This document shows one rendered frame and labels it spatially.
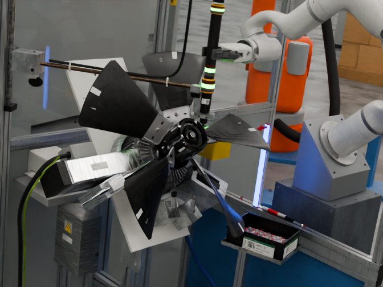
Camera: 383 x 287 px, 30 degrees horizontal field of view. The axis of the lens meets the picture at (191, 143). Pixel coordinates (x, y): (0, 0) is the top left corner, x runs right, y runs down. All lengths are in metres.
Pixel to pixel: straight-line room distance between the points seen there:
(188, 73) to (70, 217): 0.65
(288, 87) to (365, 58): 4.25
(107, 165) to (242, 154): 1.60
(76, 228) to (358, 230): 1.08
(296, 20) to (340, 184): 0.71
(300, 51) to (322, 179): 3.44
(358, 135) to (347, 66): 7.77
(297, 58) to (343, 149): 3.39
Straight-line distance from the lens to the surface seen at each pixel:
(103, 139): 2.42
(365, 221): 2.87
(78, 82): 2.48
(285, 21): 2.39
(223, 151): 2.83
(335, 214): 2.69
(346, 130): 2.71
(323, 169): 2.71
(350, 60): 10.43
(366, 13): 2.29
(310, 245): 2.60
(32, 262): 3.06
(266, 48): 2.46
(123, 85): 2.21
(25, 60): 2.46
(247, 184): 3.85
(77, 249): 2.57
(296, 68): 6.10
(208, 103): 2.33
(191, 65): 2.46
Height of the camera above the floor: 1.87
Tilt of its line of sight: 17 degrees down
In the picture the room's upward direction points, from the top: 7 degrees clockwise
